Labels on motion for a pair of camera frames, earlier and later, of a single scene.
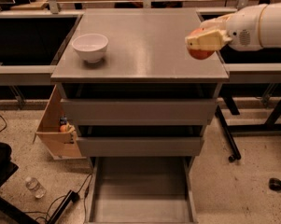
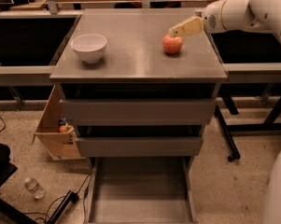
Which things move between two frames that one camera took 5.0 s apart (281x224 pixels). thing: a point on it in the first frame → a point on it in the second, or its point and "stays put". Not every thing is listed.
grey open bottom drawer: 141,190 stays put
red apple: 199,53 → 172,46
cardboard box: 56,135 stays put
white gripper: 243,30 → 211,21
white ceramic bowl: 91,47 stays put
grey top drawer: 138,112 stays put
